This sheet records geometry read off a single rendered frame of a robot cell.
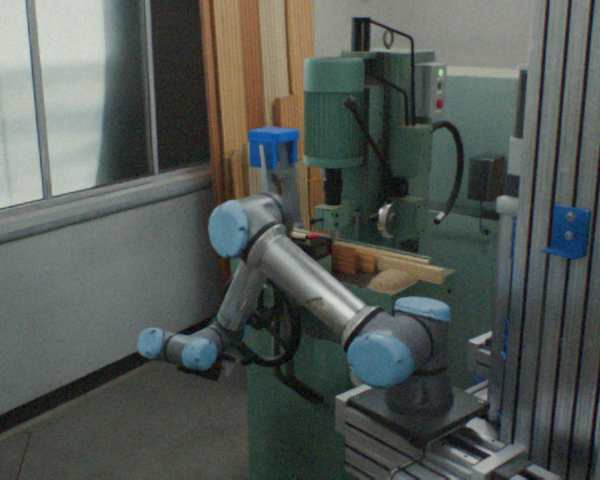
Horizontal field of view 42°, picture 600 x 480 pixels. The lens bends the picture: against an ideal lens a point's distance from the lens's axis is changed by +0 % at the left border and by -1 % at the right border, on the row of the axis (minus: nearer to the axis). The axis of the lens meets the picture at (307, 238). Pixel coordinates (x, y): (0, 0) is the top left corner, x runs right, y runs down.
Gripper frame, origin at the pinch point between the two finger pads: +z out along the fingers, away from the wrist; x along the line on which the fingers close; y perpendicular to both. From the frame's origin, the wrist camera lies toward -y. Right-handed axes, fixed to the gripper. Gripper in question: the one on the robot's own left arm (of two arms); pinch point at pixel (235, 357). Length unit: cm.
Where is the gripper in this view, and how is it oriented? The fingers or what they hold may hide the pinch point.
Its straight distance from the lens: 224.0
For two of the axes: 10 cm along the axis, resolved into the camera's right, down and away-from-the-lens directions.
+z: 5.3, 2.9, 7.9
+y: -3.1, 9.4, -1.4
